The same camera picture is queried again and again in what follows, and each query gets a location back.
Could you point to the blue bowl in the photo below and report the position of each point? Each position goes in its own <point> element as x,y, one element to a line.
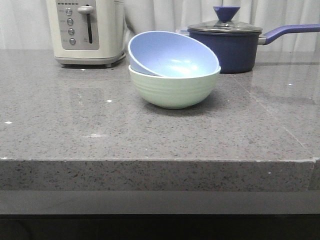
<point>169,54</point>

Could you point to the white curtain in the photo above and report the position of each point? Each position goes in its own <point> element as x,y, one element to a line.
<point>24,24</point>

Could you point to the glass lid blue knob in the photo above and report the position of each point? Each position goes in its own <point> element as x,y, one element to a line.
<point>225,23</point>

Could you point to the cream white toaster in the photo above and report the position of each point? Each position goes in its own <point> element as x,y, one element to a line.
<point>87,32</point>

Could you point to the green bowl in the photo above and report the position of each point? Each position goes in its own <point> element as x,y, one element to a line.
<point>173,92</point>

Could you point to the clear plastic container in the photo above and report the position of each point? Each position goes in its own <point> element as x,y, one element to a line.
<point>182,31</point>

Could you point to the blue saucepan with handle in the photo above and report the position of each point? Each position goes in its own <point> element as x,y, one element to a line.
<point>236,52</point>

